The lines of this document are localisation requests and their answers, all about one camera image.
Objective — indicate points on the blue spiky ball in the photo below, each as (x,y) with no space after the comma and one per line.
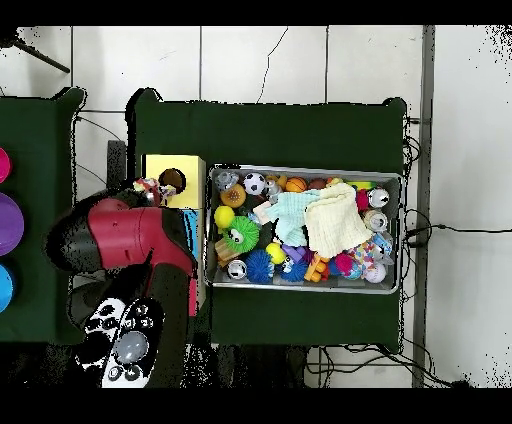
(259,267)

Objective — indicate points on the orange ball with holes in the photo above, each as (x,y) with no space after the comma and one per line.
(234,196)

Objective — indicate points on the shallow clear plastic bin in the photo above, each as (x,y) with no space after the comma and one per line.
(340,172)

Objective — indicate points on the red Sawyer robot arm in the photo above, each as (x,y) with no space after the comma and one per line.
(120,236)

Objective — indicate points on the purple bowl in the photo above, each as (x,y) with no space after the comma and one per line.
(10,224)

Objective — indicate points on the blue bowl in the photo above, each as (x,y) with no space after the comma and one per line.
(4,288)

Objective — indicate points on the black upright stand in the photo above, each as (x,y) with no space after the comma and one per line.
(116,164)

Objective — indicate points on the cream waffle cloth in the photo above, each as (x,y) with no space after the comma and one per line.
(336,224)

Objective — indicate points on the small soccer ball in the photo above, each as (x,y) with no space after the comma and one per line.
(254,183)

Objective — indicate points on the yellow ball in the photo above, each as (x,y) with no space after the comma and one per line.
(224,216)

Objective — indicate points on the light blue cloth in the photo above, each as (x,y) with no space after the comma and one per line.
(290,212)

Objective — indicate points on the white baseball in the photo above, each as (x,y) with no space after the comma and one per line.
(375,273)

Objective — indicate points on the wooden box with three holes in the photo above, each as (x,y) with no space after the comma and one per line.
(192,168)

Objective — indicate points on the green spiky ball with eyes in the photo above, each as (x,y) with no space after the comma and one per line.
(246,232)

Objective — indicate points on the small orange basketball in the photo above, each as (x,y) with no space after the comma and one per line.
(296,185)

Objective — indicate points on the pink bowl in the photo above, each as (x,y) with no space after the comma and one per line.
(3,166)

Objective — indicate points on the dark green side table cloth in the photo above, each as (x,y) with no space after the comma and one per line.
(36,132)

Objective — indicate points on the black tripod leg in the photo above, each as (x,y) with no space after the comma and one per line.
(40,58)

